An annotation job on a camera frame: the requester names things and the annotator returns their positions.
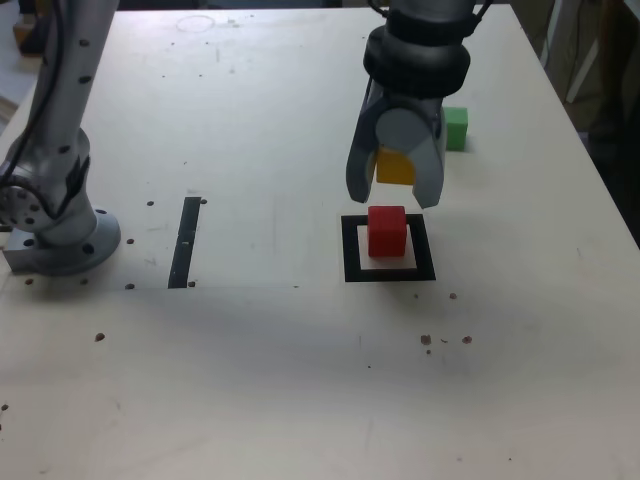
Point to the red cube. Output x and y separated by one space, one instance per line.
386 232

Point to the black tape strip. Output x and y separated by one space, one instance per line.
184 240

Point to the black tape square outline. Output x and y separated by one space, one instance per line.
350 250

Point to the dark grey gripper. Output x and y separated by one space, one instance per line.
412 104

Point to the green cube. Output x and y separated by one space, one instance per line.
456 129

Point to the yellow cube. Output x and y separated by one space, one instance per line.
395 167

